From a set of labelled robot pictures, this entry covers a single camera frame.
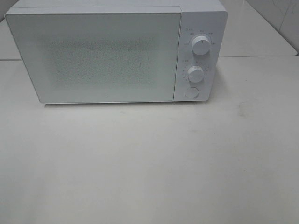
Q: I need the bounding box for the round white door button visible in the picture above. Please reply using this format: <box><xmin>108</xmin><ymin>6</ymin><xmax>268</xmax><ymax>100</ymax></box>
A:
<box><xmin>185</xmin><ymin>87</ymin><xmax>199</xmax><ymax>99</ymax></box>

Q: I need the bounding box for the white dial knob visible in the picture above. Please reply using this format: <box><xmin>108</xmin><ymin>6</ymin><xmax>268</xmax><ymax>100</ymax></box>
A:
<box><xmin>191</xmin><ymin>34</ymin><xmax>211</xmax><ymax>56</ymax></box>
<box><xmin>187</xmin><ymin>66</ymin><xmax>205</xmax><ymax>83</ymax></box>

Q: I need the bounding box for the white microwave door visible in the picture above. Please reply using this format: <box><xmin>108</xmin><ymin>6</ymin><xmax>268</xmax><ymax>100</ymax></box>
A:
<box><xmin>7</xmin><ymin>13</ymin><xmax>180</xmax><ymax>104</ymax></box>

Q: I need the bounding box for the white microwave oven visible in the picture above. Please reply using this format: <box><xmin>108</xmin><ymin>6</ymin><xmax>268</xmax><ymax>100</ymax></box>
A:
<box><xmin>5</xmin><ymin>0</ymin><xmax>228</xmax><ymax>103</ymax></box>

